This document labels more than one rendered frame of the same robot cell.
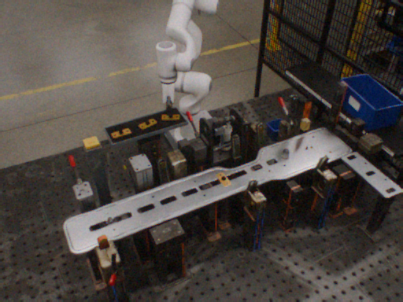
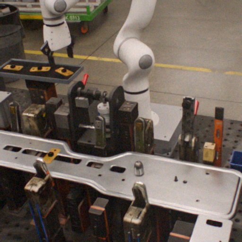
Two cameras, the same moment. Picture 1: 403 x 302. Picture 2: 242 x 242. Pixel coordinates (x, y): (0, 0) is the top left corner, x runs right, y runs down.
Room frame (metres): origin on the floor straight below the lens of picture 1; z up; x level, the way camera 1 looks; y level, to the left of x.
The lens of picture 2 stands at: (0.77, -1.22, 1.89)
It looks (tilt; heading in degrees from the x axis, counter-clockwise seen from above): 33 degrees down; 52
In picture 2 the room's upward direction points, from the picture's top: 6 degrees counter-clockwise
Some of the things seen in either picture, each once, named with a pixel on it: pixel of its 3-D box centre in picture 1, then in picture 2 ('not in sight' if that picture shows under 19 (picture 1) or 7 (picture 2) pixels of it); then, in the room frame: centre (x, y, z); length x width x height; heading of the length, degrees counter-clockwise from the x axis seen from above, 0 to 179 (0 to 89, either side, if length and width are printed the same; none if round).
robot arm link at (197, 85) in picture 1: (194, 92); (137, 67); (1.85, 0.04, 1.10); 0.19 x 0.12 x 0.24; 75
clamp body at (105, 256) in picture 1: (114, 280); not in sight; (0.86, 0.34, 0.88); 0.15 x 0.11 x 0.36; 27
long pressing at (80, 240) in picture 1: (220, 182); (45, 157); (1.28, -0.08, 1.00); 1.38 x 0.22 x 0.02; 117
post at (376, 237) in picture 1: (379, 212); not in sight; (1.23, -0.82, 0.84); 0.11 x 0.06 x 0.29; 27
